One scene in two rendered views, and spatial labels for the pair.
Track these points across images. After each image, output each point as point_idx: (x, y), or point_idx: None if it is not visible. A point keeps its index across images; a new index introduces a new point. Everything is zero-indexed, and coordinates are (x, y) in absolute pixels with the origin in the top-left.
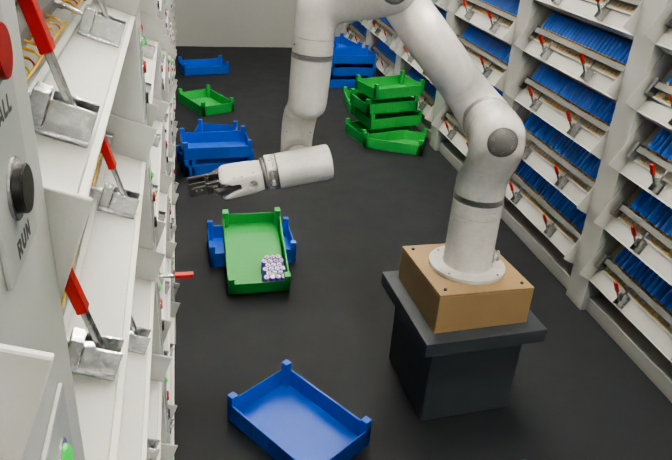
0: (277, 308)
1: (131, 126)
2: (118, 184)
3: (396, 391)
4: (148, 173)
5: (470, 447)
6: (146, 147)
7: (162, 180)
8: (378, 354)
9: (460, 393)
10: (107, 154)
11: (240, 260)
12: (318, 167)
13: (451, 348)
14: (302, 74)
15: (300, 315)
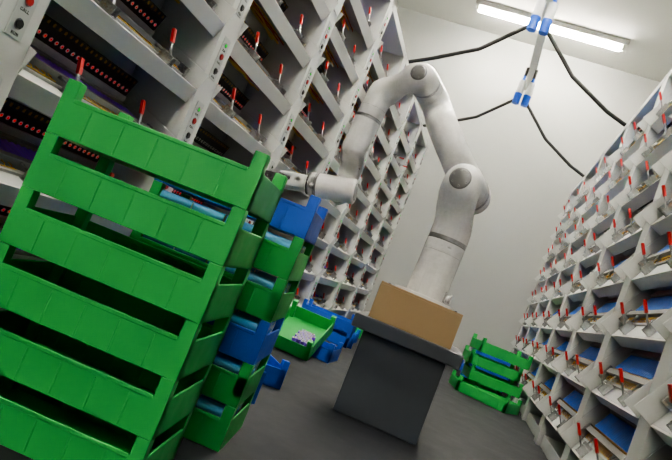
0: (288, 357)
1: (226, 5)
2: None
3: (331, 400)
4: (224, 38)
5: (357, 429)
6: (228, 17)
7: None
8: (338, 393)
9: (374, 398)
10: None
11: (285, 332)
12: (343, 185)
13: (374, 327)
14: (355, 122)
15: (301, 365)
